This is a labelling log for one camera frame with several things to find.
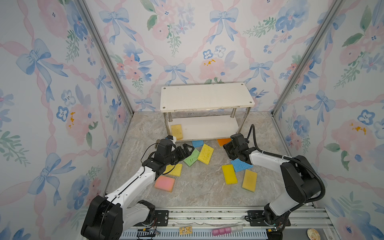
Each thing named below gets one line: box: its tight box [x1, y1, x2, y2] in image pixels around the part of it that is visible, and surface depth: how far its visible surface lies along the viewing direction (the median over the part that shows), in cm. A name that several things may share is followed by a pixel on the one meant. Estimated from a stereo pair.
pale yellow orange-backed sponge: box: [171, 124, 183, 140], surface depth 100 cm
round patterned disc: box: [307, 228, 321, 240], surface depth 71 cm
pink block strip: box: [212, 226, 243, 236], surface depth 70 cm
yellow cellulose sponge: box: [197, 143, 215, 165], surface depth 97 cm
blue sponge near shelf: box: [192, 140, 204, 148], surface depth 102 cm
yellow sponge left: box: [163, 163, 183, 177], surface depth 90 cm
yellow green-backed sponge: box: [241, 169, 258, 193], surface depth 86 cm
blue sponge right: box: [230, 158, 254, 172], surface depth 92 cm
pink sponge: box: [154, 175, 176, 193], surface depth 85 cm
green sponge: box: [183, 148, 200, 167], surface depth 94 cm
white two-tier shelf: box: [160, 82, 256, 141], surface depth 85 cm
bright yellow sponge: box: [221, 164, 238, 185], surface depth 90 cm
